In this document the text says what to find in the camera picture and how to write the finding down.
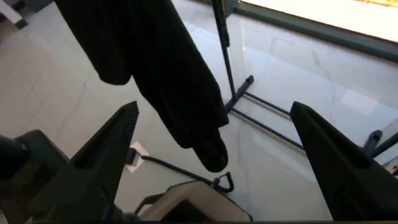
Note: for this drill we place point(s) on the black garment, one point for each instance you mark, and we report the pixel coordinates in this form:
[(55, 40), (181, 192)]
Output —
[(161, 68)]

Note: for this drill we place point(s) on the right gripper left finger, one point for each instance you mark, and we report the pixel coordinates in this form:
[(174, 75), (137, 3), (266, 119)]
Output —
[(87, 174)]

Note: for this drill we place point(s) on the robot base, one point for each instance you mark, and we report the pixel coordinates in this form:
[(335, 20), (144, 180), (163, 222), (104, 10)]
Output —
[(199, 199)]

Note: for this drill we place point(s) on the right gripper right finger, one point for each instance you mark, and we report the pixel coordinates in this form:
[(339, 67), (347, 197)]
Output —
[(351, 177)]

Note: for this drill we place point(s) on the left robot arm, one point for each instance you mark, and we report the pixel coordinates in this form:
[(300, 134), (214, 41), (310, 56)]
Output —
[(37, 155)]

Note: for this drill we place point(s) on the black clothes rack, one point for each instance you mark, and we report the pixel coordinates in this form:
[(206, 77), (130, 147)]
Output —
[(222, 31)]

